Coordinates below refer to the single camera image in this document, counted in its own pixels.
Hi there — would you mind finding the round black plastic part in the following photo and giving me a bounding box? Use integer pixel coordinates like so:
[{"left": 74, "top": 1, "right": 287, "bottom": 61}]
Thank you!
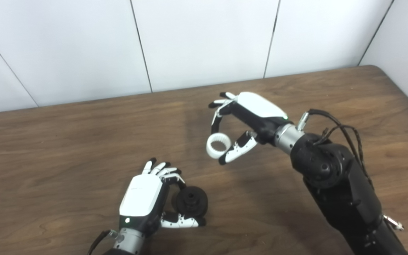
[{"left": 174, "top": 187, "right": 209, "bottom": 217}]

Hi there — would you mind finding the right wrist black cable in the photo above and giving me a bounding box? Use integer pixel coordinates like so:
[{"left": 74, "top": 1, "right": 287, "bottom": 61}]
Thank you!
[{"left": 297, "top": 109, "right": 404, "bottom": 231}]

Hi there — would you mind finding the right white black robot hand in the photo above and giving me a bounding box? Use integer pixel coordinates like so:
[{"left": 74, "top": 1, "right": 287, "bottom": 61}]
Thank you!
[{"left": 208, "top": 92, "right": 289, "bottom": 165}]

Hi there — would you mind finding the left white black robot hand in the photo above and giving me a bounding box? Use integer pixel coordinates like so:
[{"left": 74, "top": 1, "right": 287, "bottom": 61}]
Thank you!
[{"left": 119, "top": 158, "right": 206, "bottom": 236}]

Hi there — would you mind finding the white plastic ring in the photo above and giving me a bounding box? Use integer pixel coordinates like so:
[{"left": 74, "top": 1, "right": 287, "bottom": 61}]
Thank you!
[{"left": 206, "top": 133, "right": 232, "bottom": 159}]

